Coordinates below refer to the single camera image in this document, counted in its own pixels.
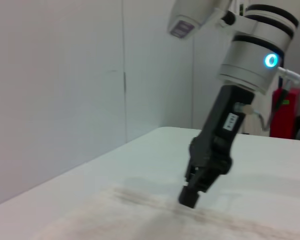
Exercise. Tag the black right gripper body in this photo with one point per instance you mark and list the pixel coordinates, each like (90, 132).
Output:
(220, 140)

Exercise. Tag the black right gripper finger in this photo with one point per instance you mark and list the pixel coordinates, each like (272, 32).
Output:
(188, 192)
(202, 182)

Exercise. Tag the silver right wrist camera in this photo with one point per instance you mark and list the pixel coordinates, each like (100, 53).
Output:
(187, 17)

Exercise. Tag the red fire extinguisher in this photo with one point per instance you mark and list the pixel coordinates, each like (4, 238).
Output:
(286, 115)

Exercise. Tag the white ribbed towel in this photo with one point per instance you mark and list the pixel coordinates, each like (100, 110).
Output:
(145, 220)

